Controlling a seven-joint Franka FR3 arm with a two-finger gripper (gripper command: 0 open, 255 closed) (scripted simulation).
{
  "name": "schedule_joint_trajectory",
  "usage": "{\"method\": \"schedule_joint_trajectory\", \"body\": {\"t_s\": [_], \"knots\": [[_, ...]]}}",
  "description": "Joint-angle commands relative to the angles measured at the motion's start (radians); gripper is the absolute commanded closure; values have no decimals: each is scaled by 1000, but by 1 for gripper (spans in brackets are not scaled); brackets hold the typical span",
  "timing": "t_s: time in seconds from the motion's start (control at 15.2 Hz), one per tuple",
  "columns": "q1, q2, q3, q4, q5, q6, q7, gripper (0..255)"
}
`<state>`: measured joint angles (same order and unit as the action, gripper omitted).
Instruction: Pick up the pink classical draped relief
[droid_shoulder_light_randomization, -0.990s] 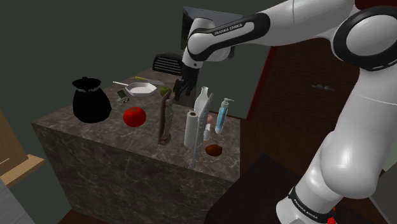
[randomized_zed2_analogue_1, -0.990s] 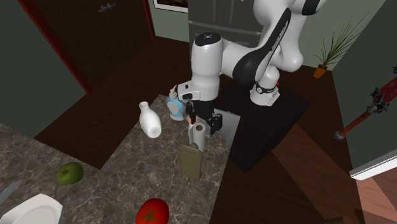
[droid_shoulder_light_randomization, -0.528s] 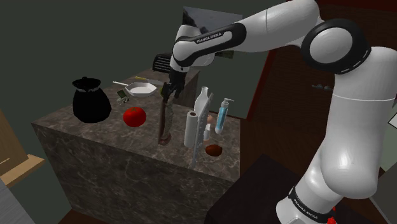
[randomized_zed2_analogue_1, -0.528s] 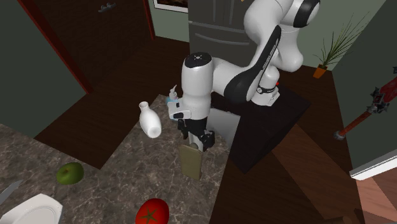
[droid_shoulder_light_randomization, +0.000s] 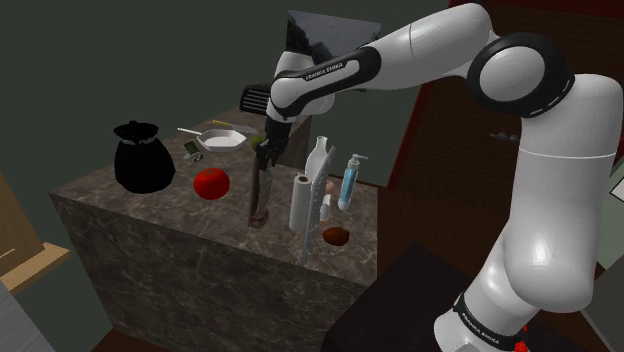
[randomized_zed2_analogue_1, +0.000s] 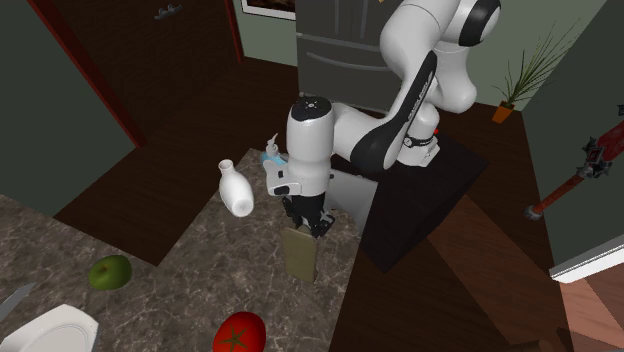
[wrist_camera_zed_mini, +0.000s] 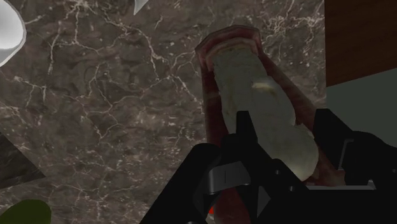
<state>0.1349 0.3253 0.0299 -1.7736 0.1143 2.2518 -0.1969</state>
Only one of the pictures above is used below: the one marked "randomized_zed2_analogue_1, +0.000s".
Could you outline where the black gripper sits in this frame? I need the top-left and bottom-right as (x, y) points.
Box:
(283, 192), (337, 240)

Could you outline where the olive green flat slab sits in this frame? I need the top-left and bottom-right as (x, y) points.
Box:
(281, 226), (320, 285)

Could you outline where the blue soap dispenser bottle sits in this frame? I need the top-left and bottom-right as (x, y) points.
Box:
(259, 132), (290, 168)

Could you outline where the white ceramic vase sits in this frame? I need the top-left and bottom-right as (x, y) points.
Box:
(217, 158), (256, 219)

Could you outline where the dark robot stand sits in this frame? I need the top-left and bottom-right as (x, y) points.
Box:
(331, 130), (491, 275)

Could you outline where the red tomato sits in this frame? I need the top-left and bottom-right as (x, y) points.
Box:
(211, 311), (268, 352)

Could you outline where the grey refrigerator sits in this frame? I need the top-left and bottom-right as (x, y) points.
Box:
(294, 0), (404, 115)

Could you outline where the green apple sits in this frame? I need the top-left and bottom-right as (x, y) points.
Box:
(88, 254), (134, 292)

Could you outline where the dark wooden door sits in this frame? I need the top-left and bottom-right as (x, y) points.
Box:
(27, 0), (245, 149)

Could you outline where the potted green plant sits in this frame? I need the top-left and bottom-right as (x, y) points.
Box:
(491, 17), (582, 125)

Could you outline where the red ornate staff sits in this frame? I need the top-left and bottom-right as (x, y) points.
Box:
(523, 104), (624, 222)

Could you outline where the white plate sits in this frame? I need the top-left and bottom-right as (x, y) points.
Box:
(0, 303), (101, 352)

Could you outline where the grey knife blade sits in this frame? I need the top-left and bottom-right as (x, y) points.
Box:
(0, 281), (38, 324)

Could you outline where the framed wall picture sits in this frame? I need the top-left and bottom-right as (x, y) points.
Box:
(240, 0), (297, 22)

